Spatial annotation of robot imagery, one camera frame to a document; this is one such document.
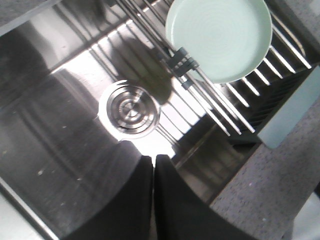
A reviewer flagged mint green round plate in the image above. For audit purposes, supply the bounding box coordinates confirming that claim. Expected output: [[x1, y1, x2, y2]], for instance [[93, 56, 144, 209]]
[[165, 0, 273, 84]]

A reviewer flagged roll-up dish drying rack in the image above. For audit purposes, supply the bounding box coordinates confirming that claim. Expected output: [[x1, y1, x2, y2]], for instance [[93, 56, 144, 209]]
[[117, 0, 320, 149]]

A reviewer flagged stainless steel sink basin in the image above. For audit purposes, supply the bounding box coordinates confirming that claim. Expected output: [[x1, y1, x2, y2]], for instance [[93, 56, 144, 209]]
[[0, 0, 320, 240]]

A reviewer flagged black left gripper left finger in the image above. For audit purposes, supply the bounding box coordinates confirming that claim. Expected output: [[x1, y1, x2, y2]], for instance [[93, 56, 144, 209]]
[[59, 154, 153, 240]]

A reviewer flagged round steel sink drain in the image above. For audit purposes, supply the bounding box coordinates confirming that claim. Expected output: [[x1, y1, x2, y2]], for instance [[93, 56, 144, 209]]
[[97, 80, 161, 141]]

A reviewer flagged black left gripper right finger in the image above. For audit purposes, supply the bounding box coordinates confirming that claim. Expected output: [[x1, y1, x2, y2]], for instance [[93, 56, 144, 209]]
[[153, 154, 253, 240]]

